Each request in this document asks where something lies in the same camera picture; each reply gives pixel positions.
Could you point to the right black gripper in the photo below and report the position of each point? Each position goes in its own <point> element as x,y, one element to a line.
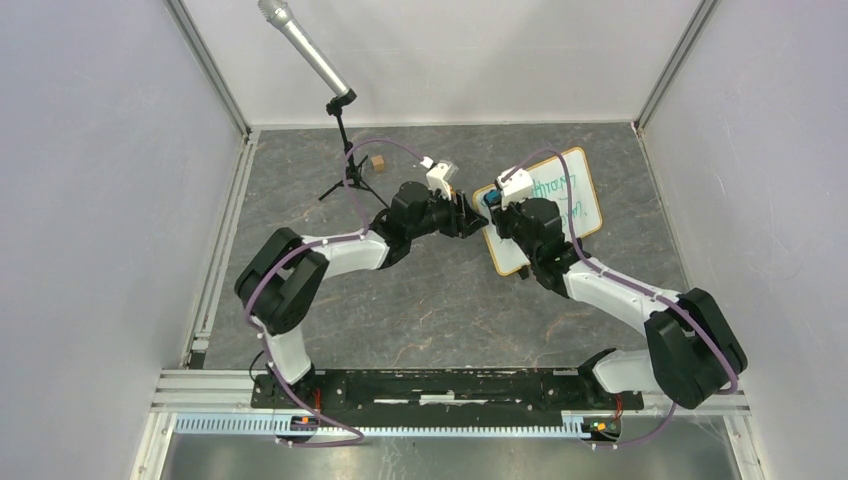
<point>501,215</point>

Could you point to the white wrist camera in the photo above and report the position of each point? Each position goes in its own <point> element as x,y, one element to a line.
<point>515,186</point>
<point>438,176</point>

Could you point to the plain wooden cube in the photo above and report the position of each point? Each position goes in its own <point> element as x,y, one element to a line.
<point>378,163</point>

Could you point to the silver microphone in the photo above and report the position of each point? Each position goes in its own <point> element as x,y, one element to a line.
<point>280,16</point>

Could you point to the aluminium slotted rail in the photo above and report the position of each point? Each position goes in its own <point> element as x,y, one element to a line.
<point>219,402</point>

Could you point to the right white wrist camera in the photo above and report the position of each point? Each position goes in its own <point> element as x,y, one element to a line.
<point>515,186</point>

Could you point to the black tripod mic stand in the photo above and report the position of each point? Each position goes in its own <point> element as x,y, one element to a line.
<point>352,175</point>

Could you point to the blue whiteboard eraser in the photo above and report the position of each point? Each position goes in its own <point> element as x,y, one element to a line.
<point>492,199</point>

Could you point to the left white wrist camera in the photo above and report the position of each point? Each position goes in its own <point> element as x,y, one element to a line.
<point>438,176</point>

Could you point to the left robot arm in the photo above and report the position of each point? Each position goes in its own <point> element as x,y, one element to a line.
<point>278,286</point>

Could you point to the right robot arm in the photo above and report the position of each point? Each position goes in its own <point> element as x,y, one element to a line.
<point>691,353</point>

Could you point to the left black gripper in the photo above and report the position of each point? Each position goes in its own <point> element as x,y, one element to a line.
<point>463,220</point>

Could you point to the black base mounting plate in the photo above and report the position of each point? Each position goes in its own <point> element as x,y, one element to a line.
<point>444,398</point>

